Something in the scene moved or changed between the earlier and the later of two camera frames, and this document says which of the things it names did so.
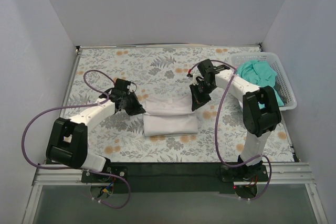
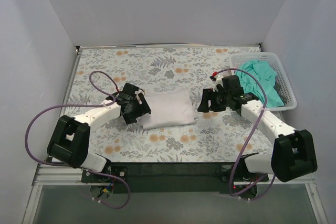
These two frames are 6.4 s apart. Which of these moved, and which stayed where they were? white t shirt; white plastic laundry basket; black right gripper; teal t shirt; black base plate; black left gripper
Moved: white t shirt; black right gripper; black left gripper
Stayed: black base plate; teal t shirt; white plastic laundry basket
